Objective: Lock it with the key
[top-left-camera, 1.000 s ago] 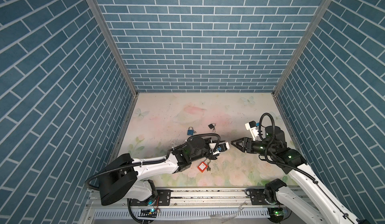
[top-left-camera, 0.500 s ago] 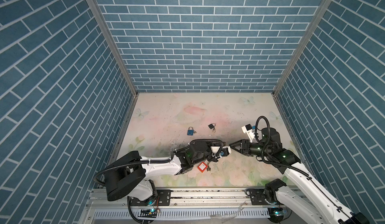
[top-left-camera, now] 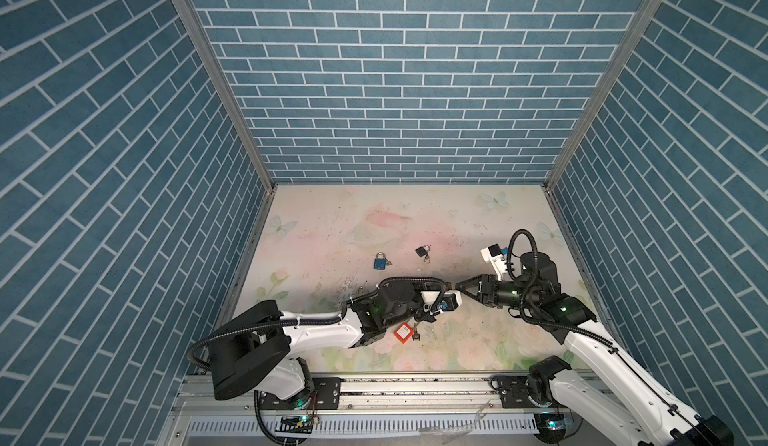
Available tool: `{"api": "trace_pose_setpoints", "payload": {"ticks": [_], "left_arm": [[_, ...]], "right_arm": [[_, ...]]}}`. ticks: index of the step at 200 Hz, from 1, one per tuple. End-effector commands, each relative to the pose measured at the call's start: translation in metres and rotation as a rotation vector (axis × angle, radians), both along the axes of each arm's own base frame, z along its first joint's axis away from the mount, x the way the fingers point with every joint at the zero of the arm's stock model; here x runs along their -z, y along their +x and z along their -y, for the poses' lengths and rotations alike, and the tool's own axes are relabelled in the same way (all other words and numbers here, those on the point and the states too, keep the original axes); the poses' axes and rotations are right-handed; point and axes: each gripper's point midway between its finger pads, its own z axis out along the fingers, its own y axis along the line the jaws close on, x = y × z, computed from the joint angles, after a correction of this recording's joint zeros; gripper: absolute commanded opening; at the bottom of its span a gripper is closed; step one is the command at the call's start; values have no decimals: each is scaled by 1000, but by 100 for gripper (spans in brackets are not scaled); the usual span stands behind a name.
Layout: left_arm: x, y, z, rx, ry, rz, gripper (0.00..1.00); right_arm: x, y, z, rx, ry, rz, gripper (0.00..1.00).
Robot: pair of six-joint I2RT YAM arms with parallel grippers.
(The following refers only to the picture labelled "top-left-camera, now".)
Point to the controller board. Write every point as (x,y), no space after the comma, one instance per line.
(551,429)
(298,424)

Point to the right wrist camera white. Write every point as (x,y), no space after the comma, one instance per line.
(495,256)

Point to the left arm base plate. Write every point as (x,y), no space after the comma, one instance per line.
(320,393)

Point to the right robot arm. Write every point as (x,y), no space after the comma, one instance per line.
(639,410)

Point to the right corner aluminium post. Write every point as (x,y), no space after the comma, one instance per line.
(619,59)

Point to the corner aluminium post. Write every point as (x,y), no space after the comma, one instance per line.
(197,34)
(619,59)

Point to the left corner aluminium post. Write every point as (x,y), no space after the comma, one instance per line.
(197,34)

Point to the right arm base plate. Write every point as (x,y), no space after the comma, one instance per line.
(523,392)

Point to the black padlock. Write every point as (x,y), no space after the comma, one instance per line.
(424,253)

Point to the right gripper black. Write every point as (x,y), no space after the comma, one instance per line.
(487,293)

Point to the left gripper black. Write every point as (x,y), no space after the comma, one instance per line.
(426,318)

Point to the right controller board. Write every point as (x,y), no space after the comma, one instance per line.
(551,429)

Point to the left controller board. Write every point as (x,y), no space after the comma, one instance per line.
(298,424)

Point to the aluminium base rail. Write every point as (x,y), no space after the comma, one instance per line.
(448,406)

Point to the red padlock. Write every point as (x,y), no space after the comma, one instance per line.
(407,332)

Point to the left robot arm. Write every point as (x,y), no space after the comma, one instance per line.
(260,349)

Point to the blue padlock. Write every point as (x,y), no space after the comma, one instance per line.
(381,262)

